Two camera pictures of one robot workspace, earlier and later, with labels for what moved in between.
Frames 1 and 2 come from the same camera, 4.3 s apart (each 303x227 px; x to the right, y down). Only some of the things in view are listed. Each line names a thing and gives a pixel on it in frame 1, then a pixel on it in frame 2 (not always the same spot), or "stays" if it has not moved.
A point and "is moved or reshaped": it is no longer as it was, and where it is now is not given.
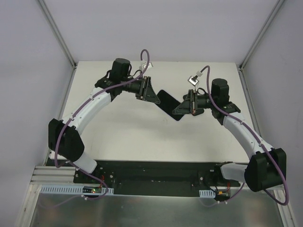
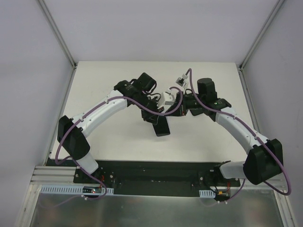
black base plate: x=155 y=178 stays
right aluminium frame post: x=241 y=66 stays
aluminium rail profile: x=50 y=175 stays
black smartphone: x=169 y=104 is moved or reshaped
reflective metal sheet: x=247 y=209 stays
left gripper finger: x=149 y=94 -> x=150 y=117
